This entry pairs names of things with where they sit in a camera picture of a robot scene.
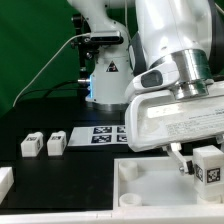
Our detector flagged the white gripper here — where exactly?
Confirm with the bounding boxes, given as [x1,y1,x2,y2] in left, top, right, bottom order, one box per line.
[125,90,224,175]

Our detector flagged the white square tabletop tray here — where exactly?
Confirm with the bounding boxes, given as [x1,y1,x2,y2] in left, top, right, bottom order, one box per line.
[113,157,224,209]

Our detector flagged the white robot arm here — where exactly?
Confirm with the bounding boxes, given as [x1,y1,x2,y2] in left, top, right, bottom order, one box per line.
[68,0,224,174]

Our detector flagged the paper sheet with tag markers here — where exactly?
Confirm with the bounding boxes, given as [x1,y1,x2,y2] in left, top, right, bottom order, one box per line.
[68,125,127,146]

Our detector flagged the white obstacle block left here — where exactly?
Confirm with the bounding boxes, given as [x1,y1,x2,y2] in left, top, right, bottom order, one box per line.
[0,167,14,204]

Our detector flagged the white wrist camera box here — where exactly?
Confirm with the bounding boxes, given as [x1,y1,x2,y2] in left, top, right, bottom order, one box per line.
[125,61,180,101]

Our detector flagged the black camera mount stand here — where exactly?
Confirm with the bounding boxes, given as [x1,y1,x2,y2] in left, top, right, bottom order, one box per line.
[70,14,99,87]

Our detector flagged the black cables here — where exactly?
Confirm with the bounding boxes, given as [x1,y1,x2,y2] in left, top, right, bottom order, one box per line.
[14,79,88,105]

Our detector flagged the white cable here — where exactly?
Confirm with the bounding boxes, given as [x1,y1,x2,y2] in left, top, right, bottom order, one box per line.
[12,32,92,108]

